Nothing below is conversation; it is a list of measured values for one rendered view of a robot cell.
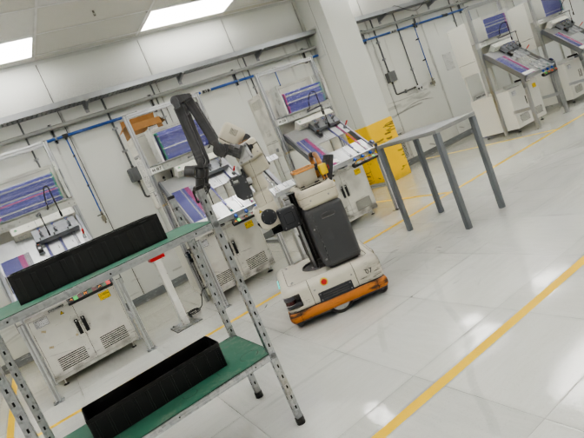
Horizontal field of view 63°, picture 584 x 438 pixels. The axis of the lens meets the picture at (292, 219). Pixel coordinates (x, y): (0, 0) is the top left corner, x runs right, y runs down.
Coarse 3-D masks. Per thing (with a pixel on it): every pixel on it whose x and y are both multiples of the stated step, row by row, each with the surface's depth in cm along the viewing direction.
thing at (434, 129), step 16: (432, 128) 373; (384, 144) 403; (416, 144) 431; (480, 144) 374; (384, 160) 412; (448, 160) 357; (432, 176) 437; (448, 176) 359; (432, 192) 439; (496, 192) 380; (400, 208) 421; (464, 208) 362; (464, 224) 366
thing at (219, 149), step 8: (176, 96) 284; (184, 96) 284; (192, 96) 289; (192, 104) 286; (192, 112) 287; (200, 112) 288; (200, 120) 288; (208, 128) 289; (208, 136) 290; (216, 136) 292; (216, 144) 288; (216, 152) 289; (224, 152) 289
